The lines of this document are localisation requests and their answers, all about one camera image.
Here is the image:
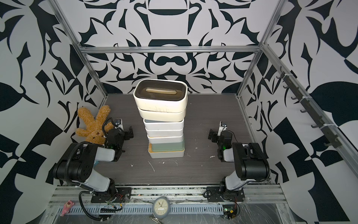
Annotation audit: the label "white box bamboo lid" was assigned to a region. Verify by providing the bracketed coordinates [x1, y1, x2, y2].
[145, 128, 184, 138]
[147, 135, 184, 144]
[148, 144, 185, 159]

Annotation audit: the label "white box grey lid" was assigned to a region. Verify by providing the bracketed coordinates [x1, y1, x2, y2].
[143, 119, 184, 131]

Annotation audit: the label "green tissue box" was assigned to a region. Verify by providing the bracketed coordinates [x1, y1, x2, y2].
[149, 141, 185, 152]

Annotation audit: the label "white box bamboo lid front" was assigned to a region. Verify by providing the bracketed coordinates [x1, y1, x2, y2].
[148, 144, 185, 159]

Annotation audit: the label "cream box dark clear lid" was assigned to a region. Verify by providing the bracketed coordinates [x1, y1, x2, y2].
[133, 79, 188, 113]

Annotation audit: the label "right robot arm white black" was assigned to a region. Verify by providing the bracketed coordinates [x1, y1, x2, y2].
[208, 129, 270, 193]

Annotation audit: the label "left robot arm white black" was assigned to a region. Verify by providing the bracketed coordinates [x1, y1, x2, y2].
[52, 127, 134, 196]

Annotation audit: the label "brown plush bunny toy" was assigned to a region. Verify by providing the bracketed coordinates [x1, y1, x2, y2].
[76, 105, 111, 145]

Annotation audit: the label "green circuit board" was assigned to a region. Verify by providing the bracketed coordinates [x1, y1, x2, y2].
[223, 204, 238, 219]

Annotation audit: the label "round analog clock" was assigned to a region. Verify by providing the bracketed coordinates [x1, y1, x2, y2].
[153, 197, 171, 219]

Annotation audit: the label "pink small toy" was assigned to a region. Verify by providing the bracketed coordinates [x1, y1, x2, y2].
[60, 200, 75, 217]

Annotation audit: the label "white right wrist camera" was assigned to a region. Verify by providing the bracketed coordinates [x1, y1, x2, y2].
[217, 121, 227, 136]

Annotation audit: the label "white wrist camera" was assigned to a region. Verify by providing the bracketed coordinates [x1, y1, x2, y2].
[217, 121, 227, 136]
[114, 119, 124, 132]

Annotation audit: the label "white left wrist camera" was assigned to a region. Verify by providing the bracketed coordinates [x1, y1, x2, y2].
[114, 119, 124, 132]

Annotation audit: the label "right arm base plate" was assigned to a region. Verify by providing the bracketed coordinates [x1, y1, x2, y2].
[203, 187, 245, 202]

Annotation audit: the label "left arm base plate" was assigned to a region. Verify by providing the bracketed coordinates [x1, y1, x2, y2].
[91, 187, 132, 203]

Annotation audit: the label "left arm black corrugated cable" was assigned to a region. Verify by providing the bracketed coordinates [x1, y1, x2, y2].
[63, 117, 115, 222]

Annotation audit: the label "white slotted cable duct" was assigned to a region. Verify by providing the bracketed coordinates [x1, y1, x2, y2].
[57, 203, 224, 216]

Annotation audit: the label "black wall hook rack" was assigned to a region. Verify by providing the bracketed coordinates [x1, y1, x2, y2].
[277, 71, 342, 148]

